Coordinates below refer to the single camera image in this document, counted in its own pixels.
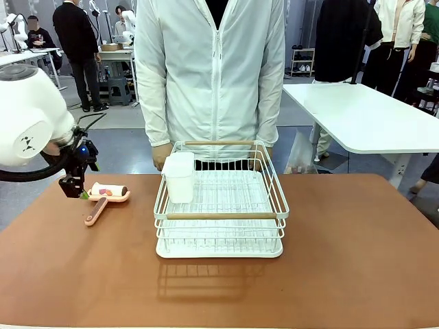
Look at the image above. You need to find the white background desk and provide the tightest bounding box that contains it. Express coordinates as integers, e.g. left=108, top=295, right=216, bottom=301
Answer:
left=0, top=47, right=69, bottom=92

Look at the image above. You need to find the person right forearm white sleeve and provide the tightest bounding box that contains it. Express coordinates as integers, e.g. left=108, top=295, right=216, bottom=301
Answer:
left=136, top=68, right=172, bottom=148

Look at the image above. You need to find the person right hand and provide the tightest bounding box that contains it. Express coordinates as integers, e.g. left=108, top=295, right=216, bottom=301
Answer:
left=151, top=141, right=174, bottom=172

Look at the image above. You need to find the white plastic cutlery holder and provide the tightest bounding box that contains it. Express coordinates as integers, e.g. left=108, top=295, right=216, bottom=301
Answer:
left=161, top=151, right=195, bottom=204

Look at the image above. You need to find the person in cream jacket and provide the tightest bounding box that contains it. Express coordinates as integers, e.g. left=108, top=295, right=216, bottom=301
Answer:
left=361, top=0, right=427, bottom=97

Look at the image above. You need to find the pink lint roller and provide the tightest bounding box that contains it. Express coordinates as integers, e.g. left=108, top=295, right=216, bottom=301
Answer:
left=84, top=182, right=132, bottom=228

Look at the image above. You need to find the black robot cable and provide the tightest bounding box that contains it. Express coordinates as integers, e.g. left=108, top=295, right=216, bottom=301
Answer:
left=0, top=112, right=108, bottom=183

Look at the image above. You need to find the person left forearm white sleeve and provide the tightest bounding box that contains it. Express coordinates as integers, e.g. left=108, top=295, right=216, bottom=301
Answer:
left=255, top=75, right=285, bottom=149

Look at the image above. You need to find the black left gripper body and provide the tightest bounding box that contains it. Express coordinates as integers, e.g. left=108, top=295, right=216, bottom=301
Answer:
left=67, top=128, right=99, bottom=175

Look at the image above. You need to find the large white table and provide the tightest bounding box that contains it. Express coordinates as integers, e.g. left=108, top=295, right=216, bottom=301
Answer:
left=282, top=83, right=439, bottom=190

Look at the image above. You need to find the clear plastic bag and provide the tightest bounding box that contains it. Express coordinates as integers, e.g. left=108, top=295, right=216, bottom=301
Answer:
left=283, top=130, right=320, bottom=175

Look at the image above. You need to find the white wire dish rack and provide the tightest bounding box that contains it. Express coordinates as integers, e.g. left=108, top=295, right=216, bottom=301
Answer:
left=153, top=139, right=290, bottom=241

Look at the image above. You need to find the white drip tray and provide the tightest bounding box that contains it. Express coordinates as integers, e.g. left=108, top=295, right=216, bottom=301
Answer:
left=155, top=169, right=285, bottom=259

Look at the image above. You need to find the person torso white zip jacket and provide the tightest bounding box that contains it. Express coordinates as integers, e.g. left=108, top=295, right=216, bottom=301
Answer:
left=133, top=0, right=286, bottom=162

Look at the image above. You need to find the black pole stand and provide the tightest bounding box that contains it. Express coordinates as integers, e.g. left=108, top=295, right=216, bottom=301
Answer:
left=348, top=0, right=375, bottom=86

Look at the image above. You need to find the standing person in black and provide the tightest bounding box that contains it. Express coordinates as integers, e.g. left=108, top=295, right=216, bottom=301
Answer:
left=51, top=0, right=110, bottom=113

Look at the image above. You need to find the person with white mask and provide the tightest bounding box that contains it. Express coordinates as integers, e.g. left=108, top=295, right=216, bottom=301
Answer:
left=113, top=5, right=128, bottom=38

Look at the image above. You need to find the wooden shoe rack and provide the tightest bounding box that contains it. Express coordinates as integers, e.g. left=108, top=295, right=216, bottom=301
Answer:
left=289, top=47, right=316, bottom=78

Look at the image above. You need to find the seated person dark sweater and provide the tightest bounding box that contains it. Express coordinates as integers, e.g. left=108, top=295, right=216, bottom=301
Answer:
left=25, top=15, right=63, bottom=69

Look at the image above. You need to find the grey step stool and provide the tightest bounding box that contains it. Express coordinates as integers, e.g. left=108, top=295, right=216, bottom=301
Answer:
left=107, top=77, right=133, bottom=107

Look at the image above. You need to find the person left hand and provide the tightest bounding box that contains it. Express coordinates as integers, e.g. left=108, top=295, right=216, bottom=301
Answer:
left=248, top=145, right=274, bottom=172

